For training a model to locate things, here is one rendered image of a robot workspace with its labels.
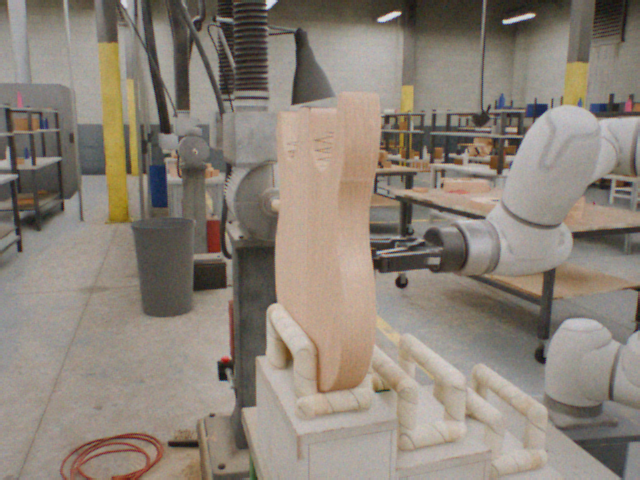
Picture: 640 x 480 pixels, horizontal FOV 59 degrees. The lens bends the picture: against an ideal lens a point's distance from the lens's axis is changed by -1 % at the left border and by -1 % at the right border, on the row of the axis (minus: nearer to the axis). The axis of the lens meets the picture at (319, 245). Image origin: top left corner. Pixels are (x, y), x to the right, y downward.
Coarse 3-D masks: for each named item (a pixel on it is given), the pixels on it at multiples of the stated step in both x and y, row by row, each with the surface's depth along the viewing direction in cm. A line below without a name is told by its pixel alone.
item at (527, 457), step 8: (504, 456) 92; (512, 456) 92; (520, 456) 92; (528, 456) 92; (536, 456) 93; (544, 456) 93; (496, 464) 91; (504, 464) 91; (512, 464) 91; (520, 464) 92; (528, 464) 92; (536, 464) 93; (544, 464) 94; (496, 472) 91; (504, 472) 91; (512, 472) 92
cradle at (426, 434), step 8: (424, 424) 86; (432, 424) 86; (440, 424) 86; (448, 424) 86; (456, 424) 87; (464, 424) 87; (408, 432) 84; (416, 432) 85; (424, 432) 85; (432, 432) 85; (440, 432) 85; (448, 432) 86; (456, 432) 86; (464, 432) 87; (400, 440) 85; (408, 440) 84; (416, 440) 84; (424, 440) 84; (432, 440) 85; (440, 440) 85; (448, 440) 86; (456, 440) 87
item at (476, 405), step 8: (440, 384) 105; (472, 392) 98; (472, 400) 96; (480, 400) 95; (472, 408) 95; (480, 408) 93; (488, 408) 92; (480, 416) 93; (488, 416) 91; (496, 416) 90; (496, 424) 90
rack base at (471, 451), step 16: (384, 400) 101; (432, 400) 101; (432, 416) 96; (416, 448) 86; (432, 448) 86; (448, 448) 86; (464, 448) 86; (480, 448) 86; (400, 464) 82; (416, 464) 82; (432, 464) 83; (448, 464) 84; (464, 464) 85; (480, 464) 86
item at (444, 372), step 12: (408, 336) 102; (408, 348) 99; (420, 348) 97; (420, 360) 95; (432, 360) 92; (444, 360) 91; (432, 372) 91; (444, 372) 88; (456, 372) 87; (444, 384) 88; (456, 384) 86
